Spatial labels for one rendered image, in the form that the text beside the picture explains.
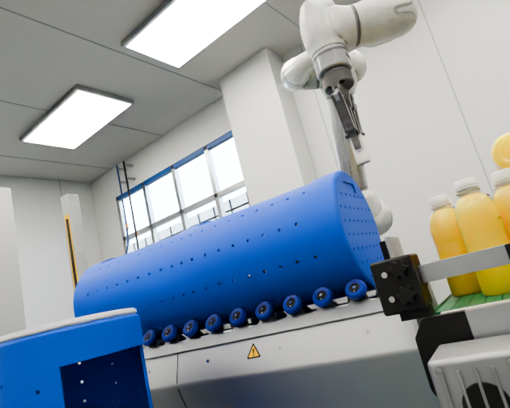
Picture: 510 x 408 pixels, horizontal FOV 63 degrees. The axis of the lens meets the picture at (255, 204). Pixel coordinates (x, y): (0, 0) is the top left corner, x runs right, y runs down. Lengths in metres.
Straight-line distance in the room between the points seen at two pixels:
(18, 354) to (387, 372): 0.67
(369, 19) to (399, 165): 2.82
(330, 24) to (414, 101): 2.88
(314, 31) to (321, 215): 0.47
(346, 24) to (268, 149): 3.14
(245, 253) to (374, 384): 0.37
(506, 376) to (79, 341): 0.67
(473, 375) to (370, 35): 0.81
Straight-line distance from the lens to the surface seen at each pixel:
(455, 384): 0.63
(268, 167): 4.15
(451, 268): 0.75
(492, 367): 0.61
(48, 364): 0.86
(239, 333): 1.03
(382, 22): 1.15
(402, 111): 3.95
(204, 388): 1.09
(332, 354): 0.90
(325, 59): 1.08
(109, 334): 0.87
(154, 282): 1.14
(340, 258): 0.88
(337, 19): 1.12
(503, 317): 0.73
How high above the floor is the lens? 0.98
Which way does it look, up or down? 13 degrees up
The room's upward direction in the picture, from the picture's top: 14 degrees counter-clockwise
